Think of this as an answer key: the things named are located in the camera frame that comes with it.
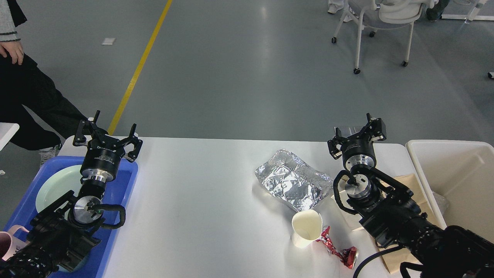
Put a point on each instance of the white office chair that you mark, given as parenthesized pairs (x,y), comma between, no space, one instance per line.
(380,15)

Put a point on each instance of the crumpled aluminium foil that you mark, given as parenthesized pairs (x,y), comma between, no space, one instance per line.
(290,179)

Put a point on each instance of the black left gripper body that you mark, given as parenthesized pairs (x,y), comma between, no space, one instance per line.
(101,163)

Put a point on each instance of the white plastic bin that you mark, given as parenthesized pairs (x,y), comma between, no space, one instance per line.
(458,179)

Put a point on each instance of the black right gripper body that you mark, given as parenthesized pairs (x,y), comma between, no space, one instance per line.
(358,152)

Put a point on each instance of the white side table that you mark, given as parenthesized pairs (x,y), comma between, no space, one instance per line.
(7,131)

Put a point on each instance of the white paper bowl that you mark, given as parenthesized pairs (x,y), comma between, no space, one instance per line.
(352,221)

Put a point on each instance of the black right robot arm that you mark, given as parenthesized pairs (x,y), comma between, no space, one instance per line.
(390,215)

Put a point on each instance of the crushed red can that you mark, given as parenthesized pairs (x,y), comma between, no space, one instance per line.
(347,256)

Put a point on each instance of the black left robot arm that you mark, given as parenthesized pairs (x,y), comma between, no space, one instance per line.
(62,234)

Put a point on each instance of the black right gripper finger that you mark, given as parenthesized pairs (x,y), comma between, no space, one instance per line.
(374,130)
(338,144)

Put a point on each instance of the white paper cup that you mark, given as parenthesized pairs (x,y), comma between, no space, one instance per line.
(307,228)

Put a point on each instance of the brown paper bag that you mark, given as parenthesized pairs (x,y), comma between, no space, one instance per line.
(393,260)

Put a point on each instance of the pink HOME mug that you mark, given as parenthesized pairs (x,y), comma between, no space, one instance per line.
(9,244)

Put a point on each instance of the teal mug yellow inside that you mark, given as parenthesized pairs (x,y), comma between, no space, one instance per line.
(81,263)

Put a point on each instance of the person in black trousers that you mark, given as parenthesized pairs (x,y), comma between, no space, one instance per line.
(29,97)

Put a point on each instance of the mint green round plate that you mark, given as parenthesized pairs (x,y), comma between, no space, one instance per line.
(58,184)

